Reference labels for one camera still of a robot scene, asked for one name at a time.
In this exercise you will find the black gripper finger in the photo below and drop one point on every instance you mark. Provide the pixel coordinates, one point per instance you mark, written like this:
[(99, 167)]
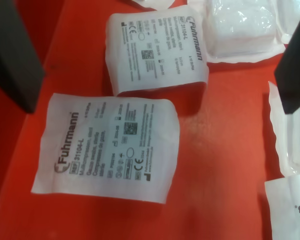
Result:
[(295, 82), (12, 62)]

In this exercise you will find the white Fuhrmann gauze pack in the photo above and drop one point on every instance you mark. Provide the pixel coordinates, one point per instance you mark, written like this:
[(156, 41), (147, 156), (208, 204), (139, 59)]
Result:
[(285, 212), (155, 50), (102, 150)]

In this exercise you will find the red plastic crate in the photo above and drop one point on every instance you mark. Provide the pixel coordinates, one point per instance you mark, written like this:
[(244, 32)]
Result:
[(215, 150)]

